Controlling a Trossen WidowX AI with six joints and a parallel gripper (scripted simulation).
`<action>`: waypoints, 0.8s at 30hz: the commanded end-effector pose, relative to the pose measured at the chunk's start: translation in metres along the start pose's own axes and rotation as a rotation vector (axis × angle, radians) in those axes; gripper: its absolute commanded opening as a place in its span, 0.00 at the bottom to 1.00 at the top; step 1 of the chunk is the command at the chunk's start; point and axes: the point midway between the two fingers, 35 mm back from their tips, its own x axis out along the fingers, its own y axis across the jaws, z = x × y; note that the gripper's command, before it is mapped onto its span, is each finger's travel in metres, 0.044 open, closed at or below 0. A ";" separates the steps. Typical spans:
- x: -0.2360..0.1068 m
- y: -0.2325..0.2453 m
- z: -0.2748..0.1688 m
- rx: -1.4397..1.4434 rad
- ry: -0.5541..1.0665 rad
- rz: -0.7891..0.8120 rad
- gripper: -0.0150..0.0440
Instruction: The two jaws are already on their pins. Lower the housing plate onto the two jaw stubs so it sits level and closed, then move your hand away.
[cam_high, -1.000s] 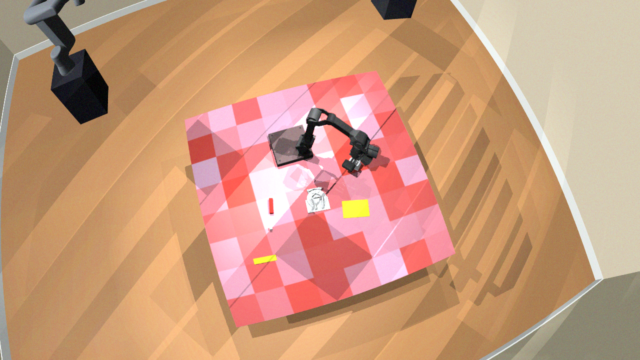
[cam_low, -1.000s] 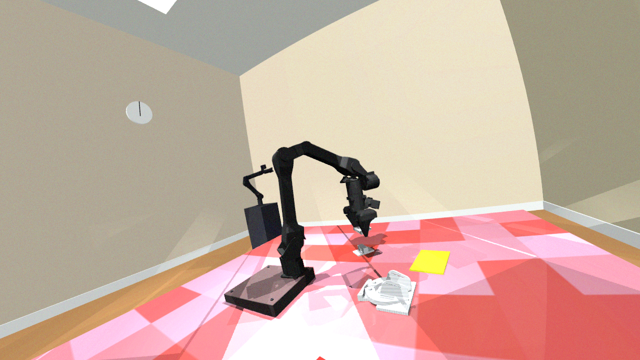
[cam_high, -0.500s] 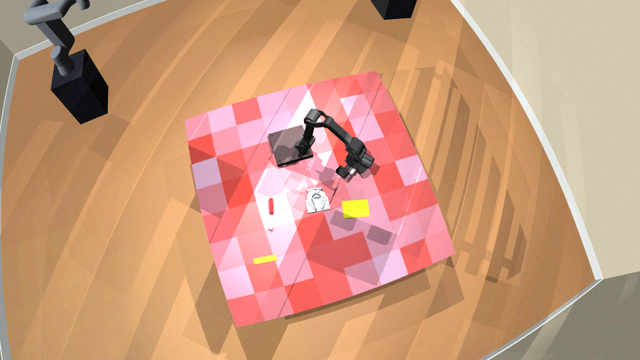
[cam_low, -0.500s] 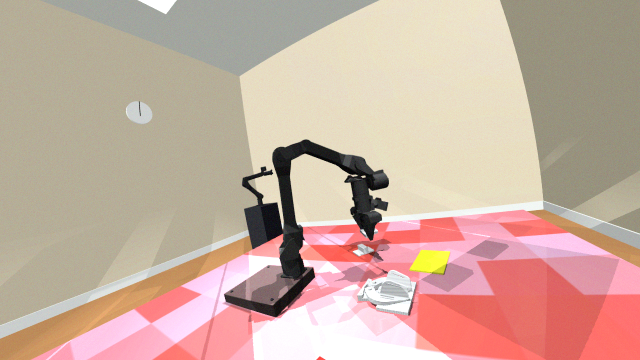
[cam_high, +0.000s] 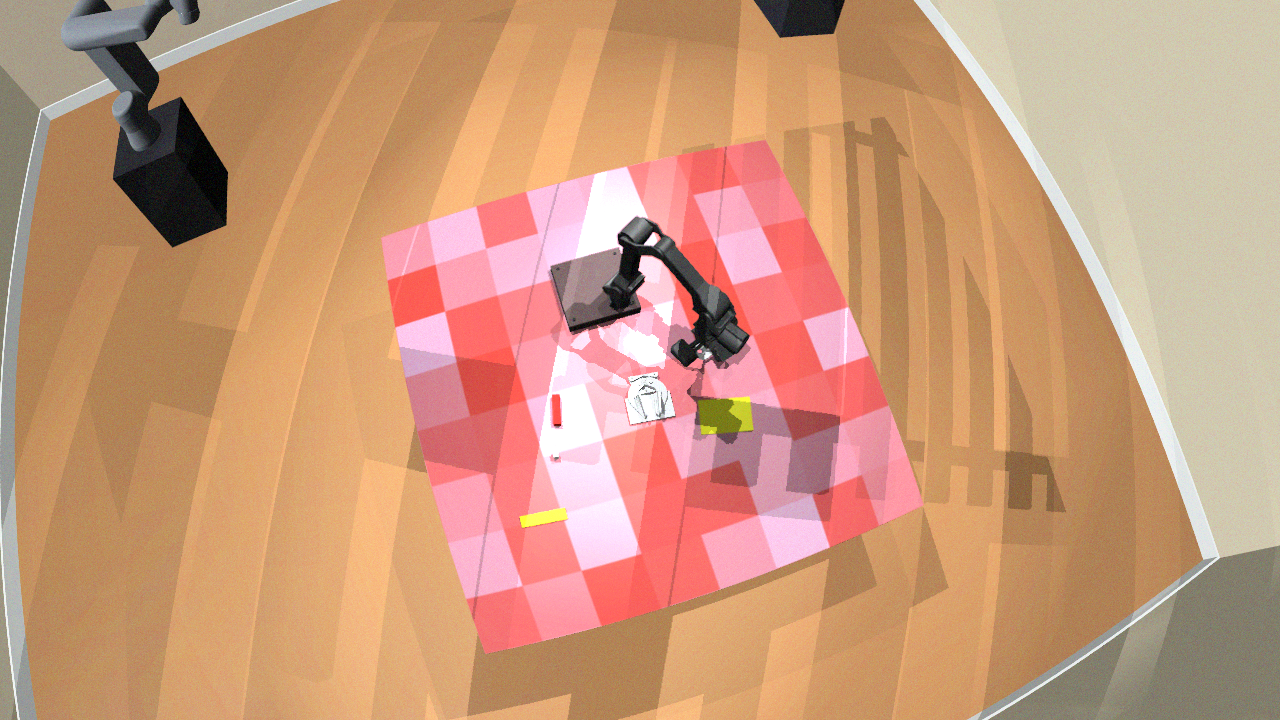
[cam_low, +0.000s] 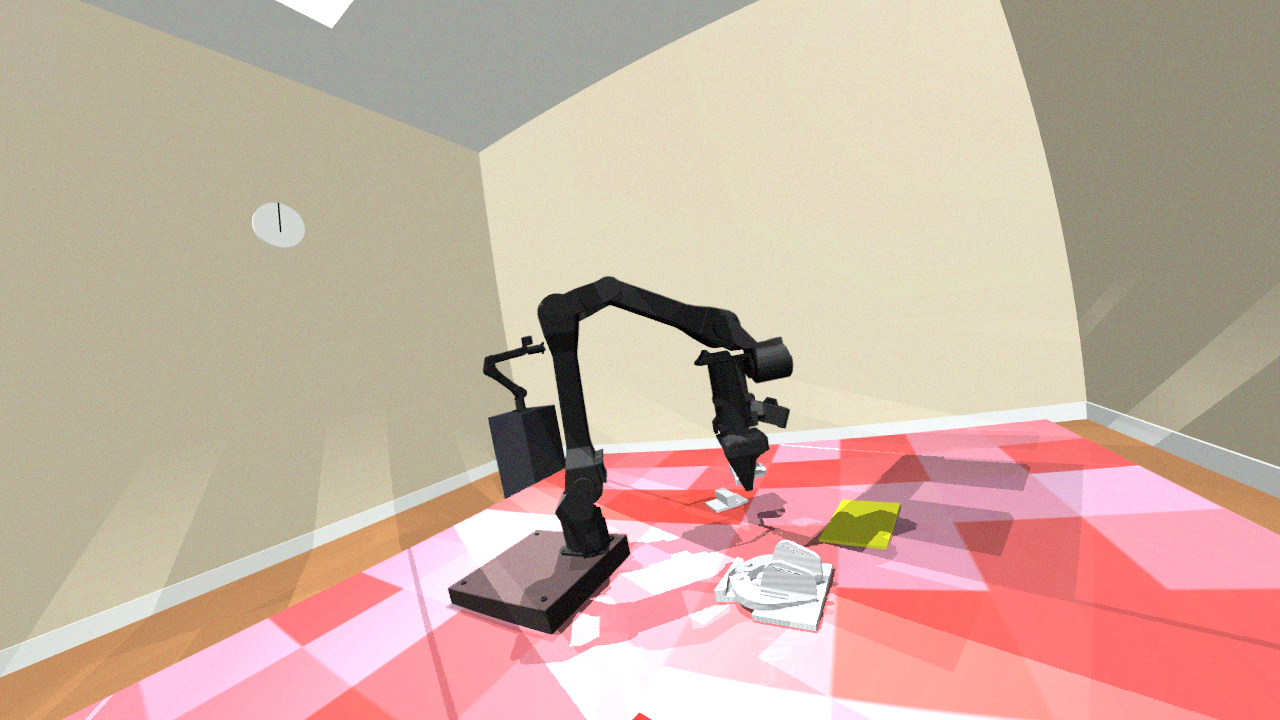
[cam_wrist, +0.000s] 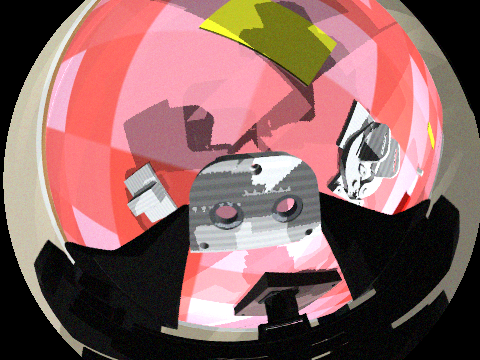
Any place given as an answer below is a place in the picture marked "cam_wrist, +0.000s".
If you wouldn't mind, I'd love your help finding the yellow flat bar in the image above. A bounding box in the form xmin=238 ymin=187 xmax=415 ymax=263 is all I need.
xmin=427 ymin=121 xmax=435 ymax=149

